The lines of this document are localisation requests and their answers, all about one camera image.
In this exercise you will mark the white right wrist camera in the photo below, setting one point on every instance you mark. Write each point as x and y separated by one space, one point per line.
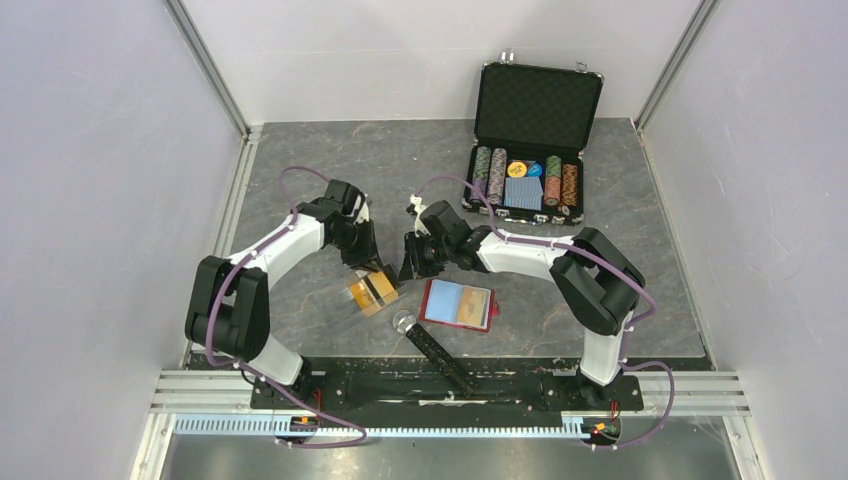
416 209

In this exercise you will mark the red leather card holder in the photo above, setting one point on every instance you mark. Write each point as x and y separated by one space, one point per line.
458 305

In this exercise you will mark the black microphone with silver grille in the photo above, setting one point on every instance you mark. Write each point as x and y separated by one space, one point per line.
406 324

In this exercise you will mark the gold magnetic stripe card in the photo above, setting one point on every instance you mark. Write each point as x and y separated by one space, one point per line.
474 308

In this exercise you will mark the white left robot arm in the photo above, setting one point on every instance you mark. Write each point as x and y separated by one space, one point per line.
229 308

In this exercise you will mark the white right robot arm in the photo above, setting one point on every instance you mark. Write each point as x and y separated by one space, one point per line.
601 287

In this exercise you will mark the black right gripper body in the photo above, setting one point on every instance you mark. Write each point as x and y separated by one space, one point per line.
427 255

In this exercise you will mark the blue playing card deck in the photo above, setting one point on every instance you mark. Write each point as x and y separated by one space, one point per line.
523 193

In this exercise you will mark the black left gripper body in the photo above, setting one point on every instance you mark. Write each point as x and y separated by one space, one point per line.
357 244

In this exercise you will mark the yellow dealer button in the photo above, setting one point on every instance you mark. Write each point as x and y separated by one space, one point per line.
517 169

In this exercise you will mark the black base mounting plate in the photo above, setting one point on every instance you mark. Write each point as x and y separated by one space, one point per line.
409 392

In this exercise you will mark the black poker chip case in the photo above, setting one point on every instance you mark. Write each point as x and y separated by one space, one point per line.
541 116

